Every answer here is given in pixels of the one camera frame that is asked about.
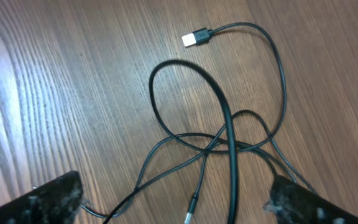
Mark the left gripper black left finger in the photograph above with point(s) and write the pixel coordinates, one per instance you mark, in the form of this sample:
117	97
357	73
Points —
57	201

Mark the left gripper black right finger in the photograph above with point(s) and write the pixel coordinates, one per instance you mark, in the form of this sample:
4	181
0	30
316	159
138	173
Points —
292	203

